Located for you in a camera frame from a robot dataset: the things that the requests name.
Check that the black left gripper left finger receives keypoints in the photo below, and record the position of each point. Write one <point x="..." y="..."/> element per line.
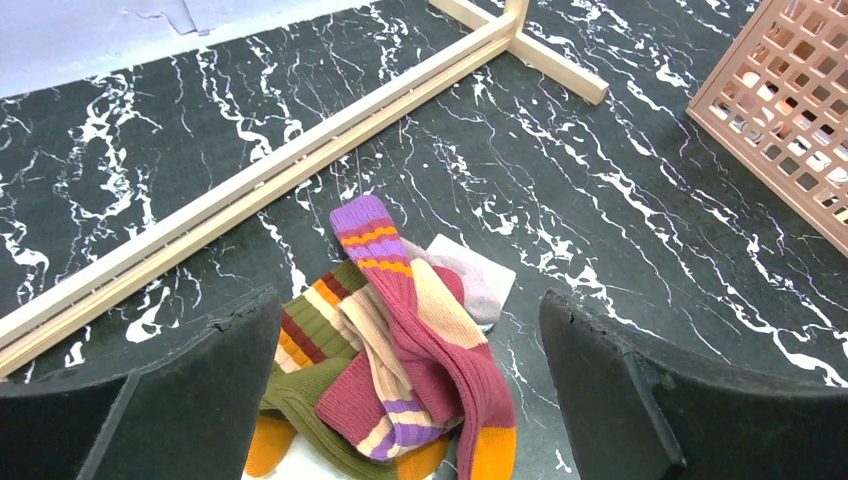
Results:
<point x="182" y="405"/>

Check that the white fluffy sock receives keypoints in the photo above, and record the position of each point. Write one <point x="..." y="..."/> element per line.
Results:
<point x="477" y="265"/>

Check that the orange plastic desk organizer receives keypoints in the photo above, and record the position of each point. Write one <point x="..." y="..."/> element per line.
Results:
<point x="777" y="100"/>

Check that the grey sock with red stripes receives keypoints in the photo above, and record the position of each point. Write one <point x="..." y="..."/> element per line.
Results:
<point x="479" y="299"/>

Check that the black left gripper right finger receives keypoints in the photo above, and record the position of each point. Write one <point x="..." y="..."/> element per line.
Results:
<point x="639" y="407"/>

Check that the olive striped sock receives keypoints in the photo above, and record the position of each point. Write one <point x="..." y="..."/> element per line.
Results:
<point x="313" y="350"/>

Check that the beige purple striped sock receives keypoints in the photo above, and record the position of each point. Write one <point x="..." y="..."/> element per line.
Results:
<point x="371" y="404"/>

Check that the maroon yellow striped sock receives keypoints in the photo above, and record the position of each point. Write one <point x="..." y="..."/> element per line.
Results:
<point x="446" y="357"/>

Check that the wooden clothes rack frame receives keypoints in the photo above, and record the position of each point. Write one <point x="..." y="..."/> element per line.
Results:
<point x="40" y="324"/>

